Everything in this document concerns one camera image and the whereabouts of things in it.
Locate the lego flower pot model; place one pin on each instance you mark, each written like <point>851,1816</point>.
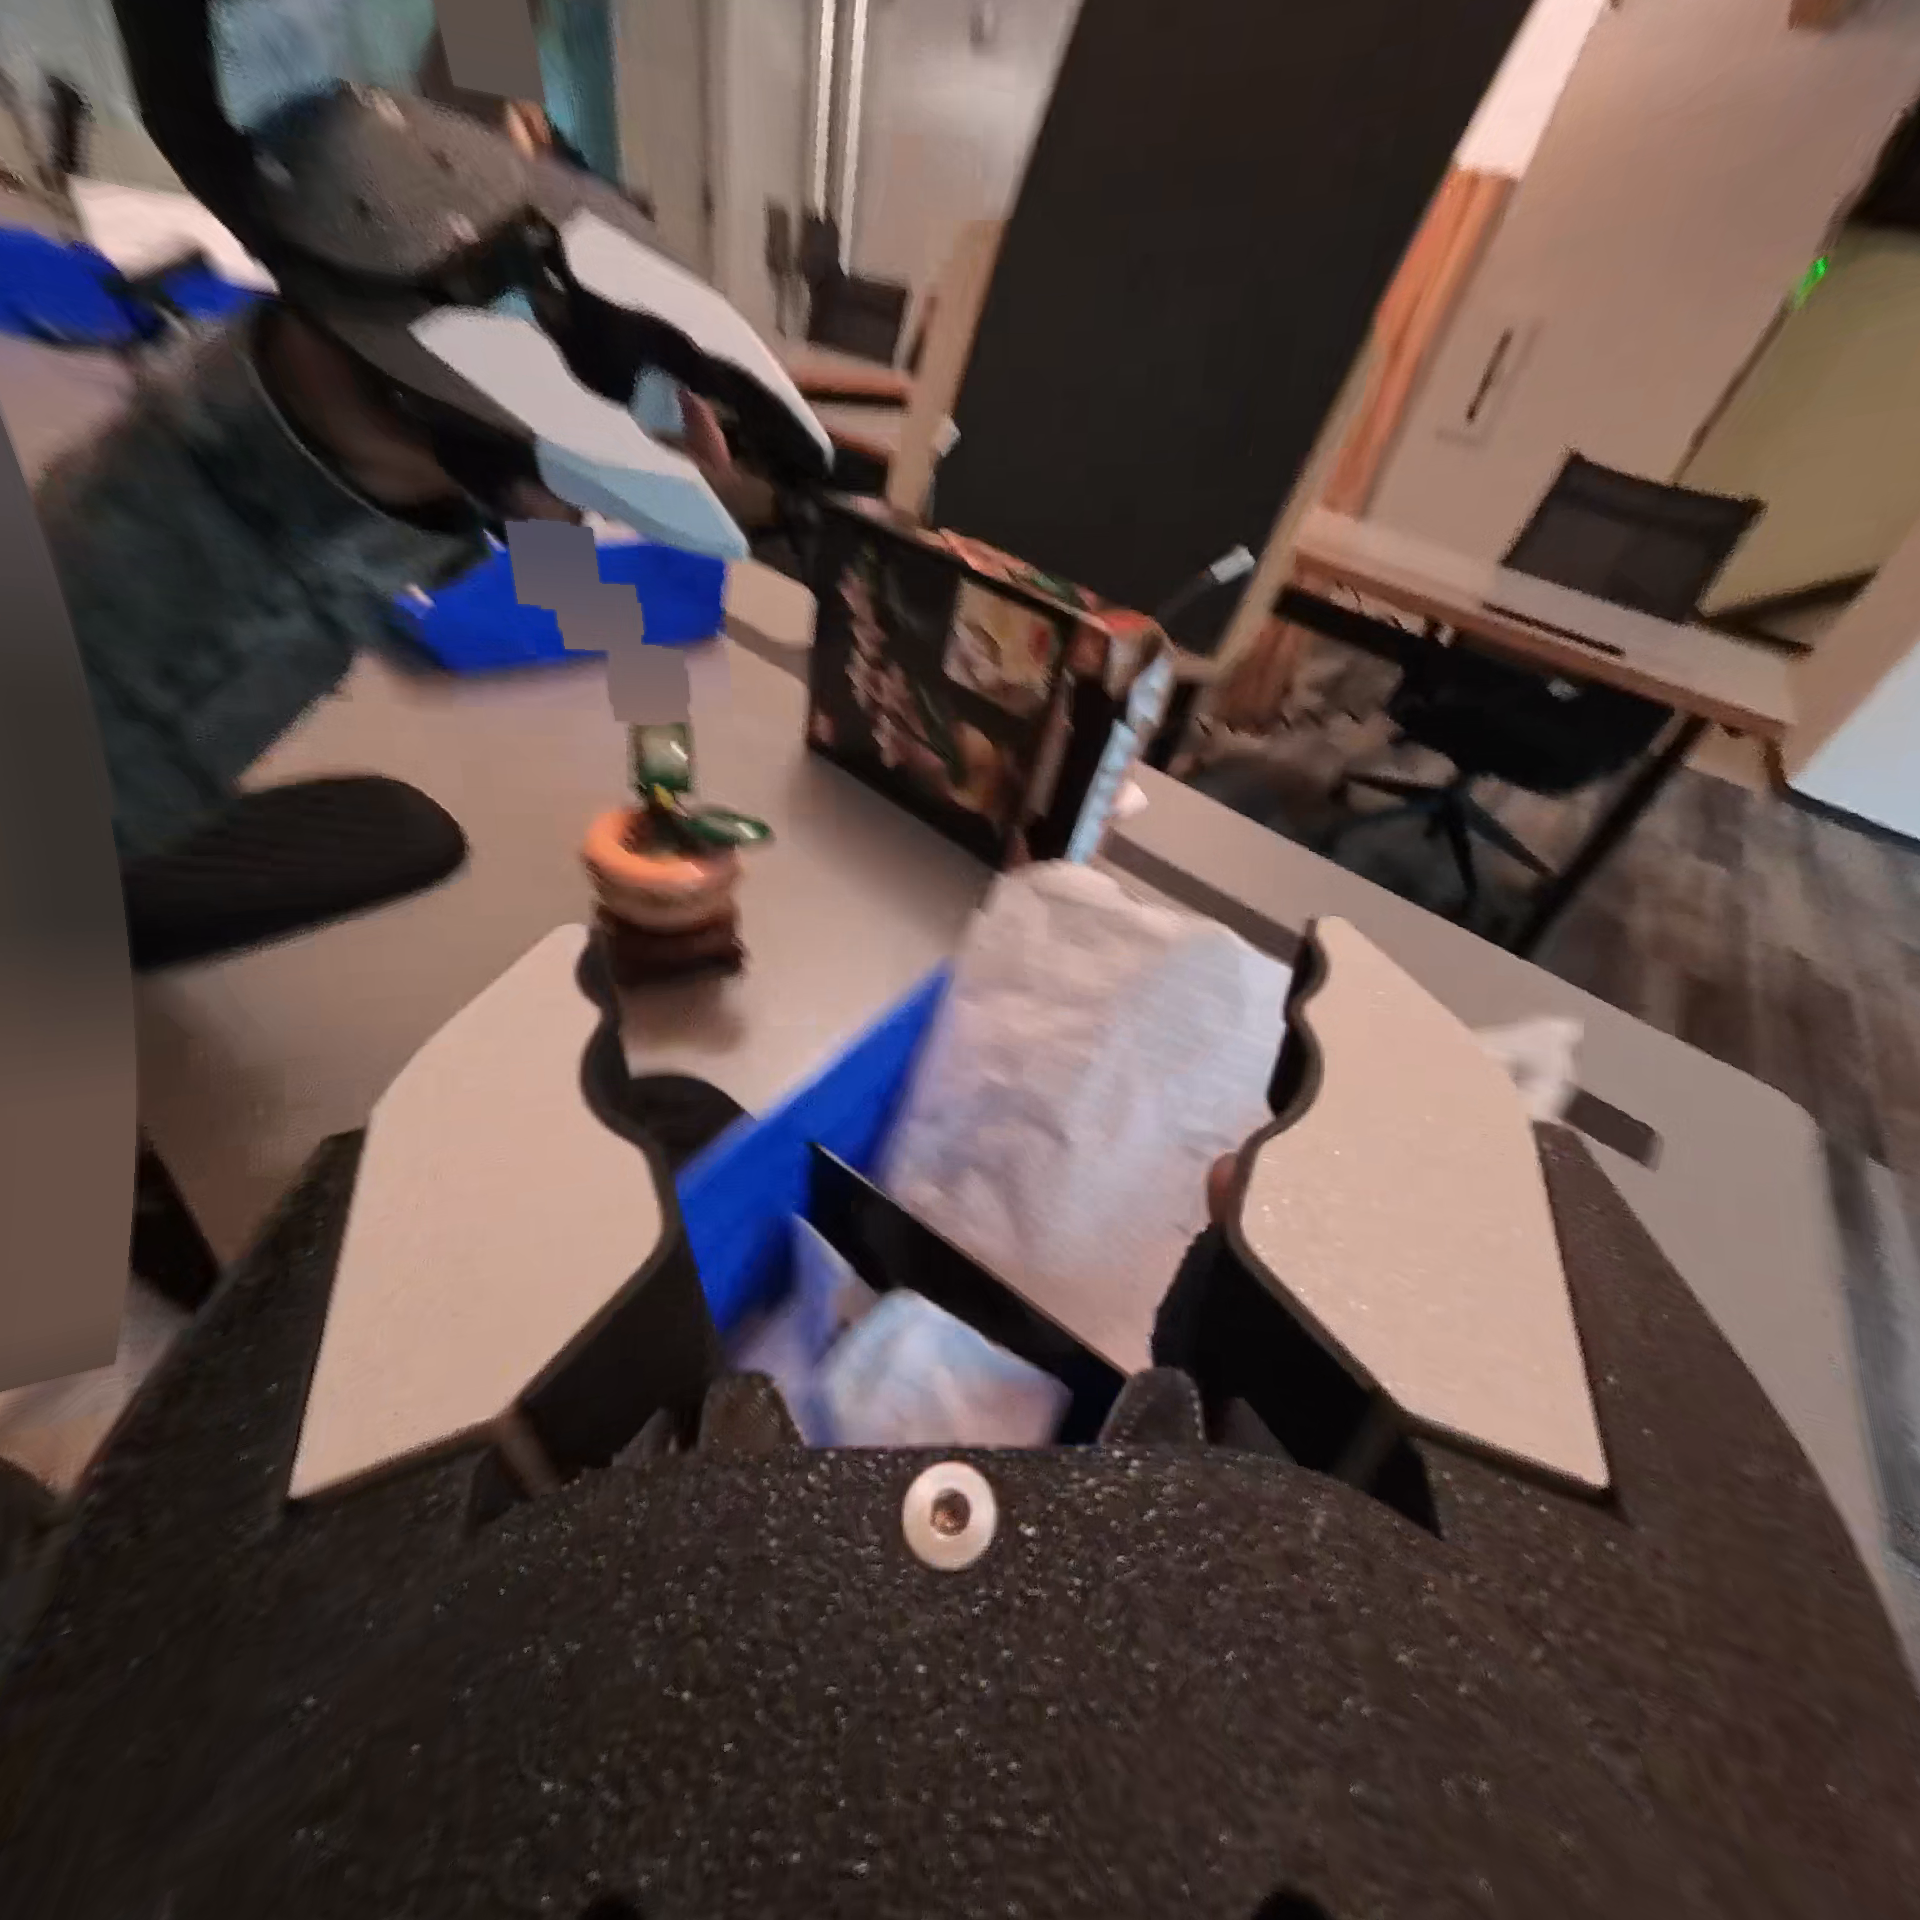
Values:
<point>662,885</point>

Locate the black chair armrest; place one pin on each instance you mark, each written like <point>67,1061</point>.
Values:
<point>300,868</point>

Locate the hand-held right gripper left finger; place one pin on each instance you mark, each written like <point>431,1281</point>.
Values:
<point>495,1229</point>

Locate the wooden office desk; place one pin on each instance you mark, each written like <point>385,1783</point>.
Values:
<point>1576,621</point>

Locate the black standing panel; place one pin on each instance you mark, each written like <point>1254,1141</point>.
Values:
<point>1200,271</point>

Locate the orchid print lego box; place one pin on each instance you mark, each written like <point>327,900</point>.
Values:
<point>914,675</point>

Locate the black laptop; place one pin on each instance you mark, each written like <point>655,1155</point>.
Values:
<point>1634,539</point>

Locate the crumpled white paper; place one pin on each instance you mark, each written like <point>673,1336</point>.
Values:
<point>1529,1066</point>

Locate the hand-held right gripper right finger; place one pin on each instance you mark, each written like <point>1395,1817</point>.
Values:
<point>1411,1229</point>

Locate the black office chair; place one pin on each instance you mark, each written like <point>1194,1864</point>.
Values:
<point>1500,721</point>

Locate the black bin divider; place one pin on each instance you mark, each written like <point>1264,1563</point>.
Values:
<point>960,1275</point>

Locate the circle print white paper bag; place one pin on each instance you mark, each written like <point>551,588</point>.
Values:
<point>1079,1050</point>

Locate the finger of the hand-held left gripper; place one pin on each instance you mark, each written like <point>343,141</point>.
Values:
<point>674,292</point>
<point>599,465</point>

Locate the rounded green lego leaf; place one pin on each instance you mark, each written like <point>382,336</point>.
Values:
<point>663,764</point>

